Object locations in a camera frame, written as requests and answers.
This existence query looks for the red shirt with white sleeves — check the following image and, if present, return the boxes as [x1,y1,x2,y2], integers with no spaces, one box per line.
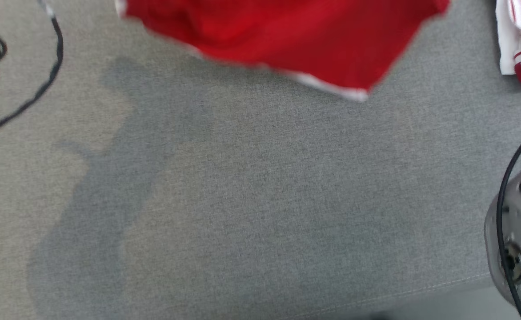
[495,0,521,91]

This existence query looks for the red shorts with white trim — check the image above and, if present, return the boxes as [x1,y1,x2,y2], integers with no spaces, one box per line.
[115,0,451,103]

